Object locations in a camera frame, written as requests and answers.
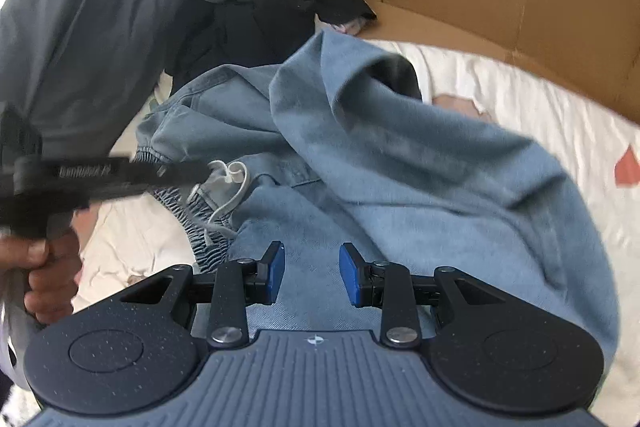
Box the light blue denim shorts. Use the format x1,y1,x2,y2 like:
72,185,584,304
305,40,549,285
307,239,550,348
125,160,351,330
137,32,620,358

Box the person left hand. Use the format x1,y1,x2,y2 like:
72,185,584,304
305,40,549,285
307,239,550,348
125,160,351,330
1,229,82,325

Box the cream bear print bedsheet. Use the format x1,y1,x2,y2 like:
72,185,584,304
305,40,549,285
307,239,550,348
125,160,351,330
74,40,639,426

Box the dark grey pillow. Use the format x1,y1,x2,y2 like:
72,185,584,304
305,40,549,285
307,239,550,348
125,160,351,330
1,0,188,157

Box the black garment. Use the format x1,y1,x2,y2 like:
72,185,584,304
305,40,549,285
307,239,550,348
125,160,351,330
165,0,376,92

